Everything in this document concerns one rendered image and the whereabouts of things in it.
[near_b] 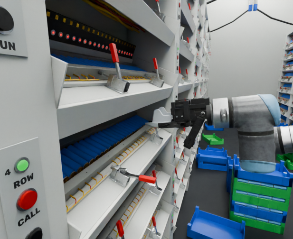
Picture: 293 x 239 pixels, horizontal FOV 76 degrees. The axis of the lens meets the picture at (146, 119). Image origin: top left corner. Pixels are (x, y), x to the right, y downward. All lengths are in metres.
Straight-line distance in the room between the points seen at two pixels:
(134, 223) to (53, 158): 0.43
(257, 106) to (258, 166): 0.16
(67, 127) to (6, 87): 0.09
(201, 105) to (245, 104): 0.12
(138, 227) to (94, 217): 0.28
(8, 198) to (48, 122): 0.07
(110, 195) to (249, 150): 0.39
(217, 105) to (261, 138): 0.14
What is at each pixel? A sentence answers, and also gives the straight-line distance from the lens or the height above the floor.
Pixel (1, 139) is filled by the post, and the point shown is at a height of 0.88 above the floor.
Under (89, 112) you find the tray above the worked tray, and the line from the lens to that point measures 0.28.
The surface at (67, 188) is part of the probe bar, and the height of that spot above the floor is 0.75.
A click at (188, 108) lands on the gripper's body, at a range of 0.58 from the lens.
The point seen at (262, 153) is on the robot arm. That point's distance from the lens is 0.60.
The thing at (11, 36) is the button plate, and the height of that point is 0.96.
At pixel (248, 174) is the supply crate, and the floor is 0.35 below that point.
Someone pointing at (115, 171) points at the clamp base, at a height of 0.73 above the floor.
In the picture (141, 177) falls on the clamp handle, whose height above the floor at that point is 0.73.
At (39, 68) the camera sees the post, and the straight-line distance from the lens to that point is 0.21.
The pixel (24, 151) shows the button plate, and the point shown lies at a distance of 0.20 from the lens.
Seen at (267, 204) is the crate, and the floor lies 0.18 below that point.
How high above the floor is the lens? 0.93
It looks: 12 degrees down
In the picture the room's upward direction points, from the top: straight up
